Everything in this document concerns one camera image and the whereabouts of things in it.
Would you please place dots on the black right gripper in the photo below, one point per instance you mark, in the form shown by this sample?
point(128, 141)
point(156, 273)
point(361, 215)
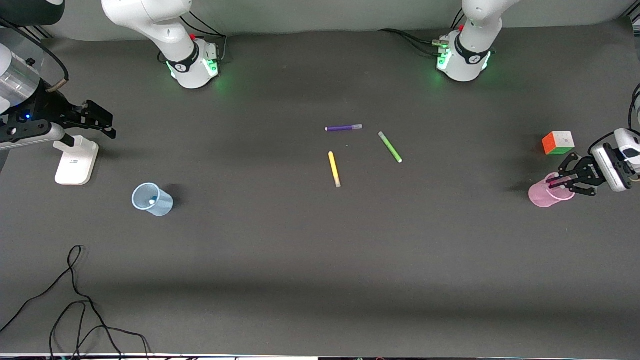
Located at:
point(50, 108)

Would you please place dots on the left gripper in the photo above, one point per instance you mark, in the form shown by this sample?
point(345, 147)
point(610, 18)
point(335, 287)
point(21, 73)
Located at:
point(588, 171)

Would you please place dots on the pink marker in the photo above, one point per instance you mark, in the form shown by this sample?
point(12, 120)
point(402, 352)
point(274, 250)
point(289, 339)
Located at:
point(555, 185)

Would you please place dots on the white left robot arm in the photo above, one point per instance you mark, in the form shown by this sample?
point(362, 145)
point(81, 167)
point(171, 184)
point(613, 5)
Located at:
point(470, 45)

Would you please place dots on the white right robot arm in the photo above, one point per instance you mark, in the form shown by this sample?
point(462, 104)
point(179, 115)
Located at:
point(165, 30)

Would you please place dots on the multicoloured puzzle cube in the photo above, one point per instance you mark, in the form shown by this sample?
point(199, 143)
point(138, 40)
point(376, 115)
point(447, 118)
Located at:
point(557, 143)

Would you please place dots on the white plastic stand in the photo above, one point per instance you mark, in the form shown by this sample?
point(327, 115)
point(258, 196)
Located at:
point(75, 162)

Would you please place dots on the translucent pink plastic cup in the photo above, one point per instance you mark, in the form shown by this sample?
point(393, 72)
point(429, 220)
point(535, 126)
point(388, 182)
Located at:
point(541, 197)

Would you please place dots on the translucent blue plastic cup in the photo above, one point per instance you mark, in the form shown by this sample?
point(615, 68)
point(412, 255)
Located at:
point(160, 206)

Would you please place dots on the green marker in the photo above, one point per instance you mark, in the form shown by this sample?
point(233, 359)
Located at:
point(390, 147)

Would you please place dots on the purple marker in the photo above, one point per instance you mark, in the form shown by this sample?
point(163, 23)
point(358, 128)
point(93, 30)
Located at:
point(342, 128)

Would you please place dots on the yellow marker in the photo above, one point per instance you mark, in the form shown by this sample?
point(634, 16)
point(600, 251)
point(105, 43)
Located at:
point(334, 169)

